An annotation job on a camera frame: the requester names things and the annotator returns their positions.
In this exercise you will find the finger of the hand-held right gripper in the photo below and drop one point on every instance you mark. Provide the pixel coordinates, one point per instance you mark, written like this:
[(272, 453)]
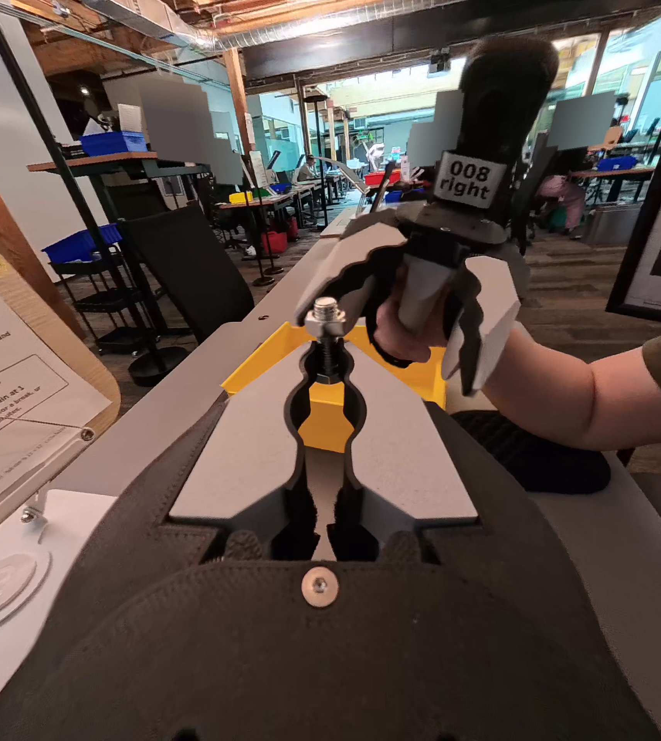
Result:
[(498, 301), (359, 249)]

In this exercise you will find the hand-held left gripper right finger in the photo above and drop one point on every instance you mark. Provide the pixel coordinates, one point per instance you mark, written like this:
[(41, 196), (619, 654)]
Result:
[(417, 463)]

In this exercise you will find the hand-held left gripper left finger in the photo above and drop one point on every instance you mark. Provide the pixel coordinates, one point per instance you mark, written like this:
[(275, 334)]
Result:
[(232, 463)]

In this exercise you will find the silver hex nut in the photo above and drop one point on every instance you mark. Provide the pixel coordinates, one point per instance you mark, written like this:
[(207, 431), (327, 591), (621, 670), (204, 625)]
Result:
[(324, 324)]

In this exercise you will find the yellow plastic bin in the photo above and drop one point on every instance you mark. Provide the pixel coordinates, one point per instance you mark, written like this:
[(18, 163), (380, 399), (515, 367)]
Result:
[(255, 370)]

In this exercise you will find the silver hex bolt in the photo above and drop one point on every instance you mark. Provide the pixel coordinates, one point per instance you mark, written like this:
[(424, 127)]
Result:
[(329, 356)]

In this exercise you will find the person's right forearm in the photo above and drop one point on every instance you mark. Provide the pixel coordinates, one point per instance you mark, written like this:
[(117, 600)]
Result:
[(597, 399)]

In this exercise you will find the person's right hand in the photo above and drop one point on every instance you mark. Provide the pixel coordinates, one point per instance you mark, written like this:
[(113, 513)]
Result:
[(417, 347)]

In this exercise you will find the red plastic bin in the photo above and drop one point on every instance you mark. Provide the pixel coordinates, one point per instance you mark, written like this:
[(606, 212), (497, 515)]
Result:
[(274, 242), (382, 178)]

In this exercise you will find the black pole stand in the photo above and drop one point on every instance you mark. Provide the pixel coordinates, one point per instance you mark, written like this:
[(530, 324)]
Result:
[(159, 367)]

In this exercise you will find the blue plastic bin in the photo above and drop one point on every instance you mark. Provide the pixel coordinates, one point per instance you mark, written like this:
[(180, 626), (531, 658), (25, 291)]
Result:
[(81, 243), (617, 163), (113, 143)]

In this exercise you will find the framed marker sign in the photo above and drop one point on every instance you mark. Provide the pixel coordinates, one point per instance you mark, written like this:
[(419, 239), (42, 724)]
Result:
[(655, 278)]

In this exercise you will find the white stand base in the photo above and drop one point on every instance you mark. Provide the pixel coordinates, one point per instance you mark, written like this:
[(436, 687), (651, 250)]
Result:
[(81, 515)]

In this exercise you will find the black cart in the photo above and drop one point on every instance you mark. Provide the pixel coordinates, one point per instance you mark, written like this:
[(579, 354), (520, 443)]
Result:
[(99, 299)]

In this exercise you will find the wooden desk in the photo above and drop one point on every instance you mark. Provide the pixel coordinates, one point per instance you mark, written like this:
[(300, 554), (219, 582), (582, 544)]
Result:
[(116, 162)]

